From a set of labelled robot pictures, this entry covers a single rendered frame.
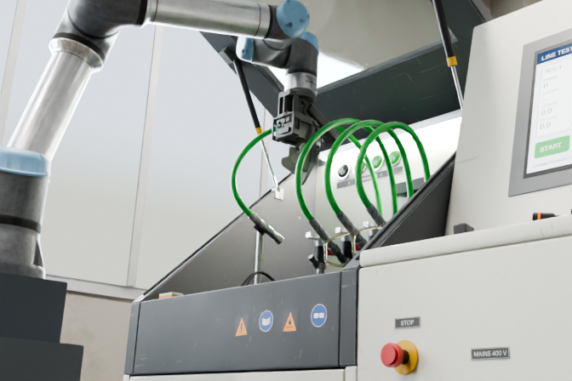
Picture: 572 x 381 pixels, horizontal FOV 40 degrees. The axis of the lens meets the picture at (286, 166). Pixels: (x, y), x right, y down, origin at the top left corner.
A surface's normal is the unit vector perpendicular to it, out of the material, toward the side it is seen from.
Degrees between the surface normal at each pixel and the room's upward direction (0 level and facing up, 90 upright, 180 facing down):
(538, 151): 76
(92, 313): 90
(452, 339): 90
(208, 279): 90
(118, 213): 90
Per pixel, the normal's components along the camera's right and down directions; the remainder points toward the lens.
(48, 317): 0.58, -0.24
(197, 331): -0.73, -0.25
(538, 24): -0.70, -0.47
